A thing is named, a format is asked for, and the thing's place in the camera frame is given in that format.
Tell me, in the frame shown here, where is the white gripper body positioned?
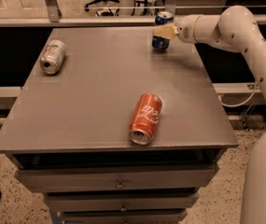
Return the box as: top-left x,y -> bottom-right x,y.
176,15 -> 200,44

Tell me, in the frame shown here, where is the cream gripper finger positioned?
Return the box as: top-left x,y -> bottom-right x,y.
153,24 -> 178,39

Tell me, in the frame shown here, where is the blue pepsi can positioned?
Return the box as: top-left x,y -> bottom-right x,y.
151,11 -> 174,50

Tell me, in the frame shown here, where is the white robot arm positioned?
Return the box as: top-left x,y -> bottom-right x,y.
153,6 -> 266,224

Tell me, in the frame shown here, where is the red coca-cola can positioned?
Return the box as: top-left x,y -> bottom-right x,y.
129,93 -> 162,145

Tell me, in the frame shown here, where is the white green 7up can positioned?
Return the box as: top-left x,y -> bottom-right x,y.
40,40 -> 66,75

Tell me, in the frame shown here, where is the grey drawer cabinet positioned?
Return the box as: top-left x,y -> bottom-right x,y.
0,26 -> 240,224

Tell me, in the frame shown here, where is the grey top drawer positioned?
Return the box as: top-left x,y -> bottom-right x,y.
15,164 -> 218,193

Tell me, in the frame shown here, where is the grey drawer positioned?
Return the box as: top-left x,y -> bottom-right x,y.
63,209 -> 187,224
15,164 -> 218,193
44,192 -> 199,212

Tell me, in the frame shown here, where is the grey middle drawer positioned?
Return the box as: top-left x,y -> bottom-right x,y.
44,192 -> 199,212

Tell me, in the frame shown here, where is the grey bottom drawer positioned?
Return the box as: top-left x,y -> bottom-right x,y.
63,209 -> 187,224

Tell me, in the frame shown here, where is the white cable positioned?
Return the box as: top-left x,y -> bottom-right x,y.
217,79 -> 259,108

